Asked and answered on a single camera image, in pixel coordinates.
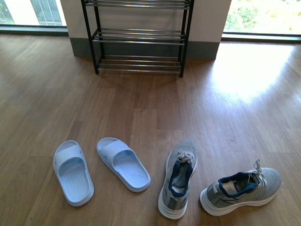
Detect grey sneaker with navy collar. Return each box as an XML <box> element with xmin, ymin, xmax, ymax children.
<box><xmin>158</xmin><ymin>140</ymin><xmax>198</xmax><ymax>220</ymax></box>

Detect grey sneaker sideways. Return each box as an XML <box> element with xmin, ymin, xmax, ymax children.
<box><xmin>199</xmin><ymin>159</ymin><xmax>282</xmax><ymax>216</ymax></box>

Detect black metal shoe rack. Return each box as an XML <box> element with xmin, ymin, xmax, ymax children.
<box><xmin>81</xmin><ymin>0</ymin><xmax>194</xmax><ymax>77</ymax></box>

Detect light blue right slipper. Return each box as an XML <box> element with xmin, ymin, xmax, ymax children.
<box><xmin>96</xmin><ymin>137</ymin><xmax>151</xmax><ymax>193</ymax></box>

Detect light blue slipper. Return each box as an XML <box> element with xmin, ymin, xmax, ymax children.
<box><xmin>96</xmin><ymin>137</ymin><xmax>151</xmax><ymax>193</ymax></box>
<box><xmin>53</xmin><ymin>140</ymin><xmax>94</xmax><ymax>207</ymax></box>

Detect light blue left slipper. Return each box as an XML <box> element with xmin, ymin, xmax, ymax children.
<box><xmin>53</xmin><ymin>140</ymin><xmax>94</xmax><ymax>207</ymax></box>

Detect left floor window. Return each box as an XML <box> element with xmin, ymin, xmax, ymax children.
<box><xmin>0</xmin><ymin>0</ymin><xmax>68</xmax><ymax>36</ymax></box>

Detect floor window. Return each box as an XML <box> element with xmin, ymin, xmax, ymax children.
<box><xmin>222</xmin><ymin>0</ymin><xmax>301</xmax><ymax>42</ymax></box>
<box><xmin>0</xmin><ymin>0</ymin><xmax>68</xmax><ymax>36</ymax></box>

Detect right floor window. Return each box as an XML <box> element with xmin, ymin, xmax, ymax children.
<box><xmin>222</xmin><ymin>0</ymin><xmax>301</xmax><ymax>42</ymax></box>

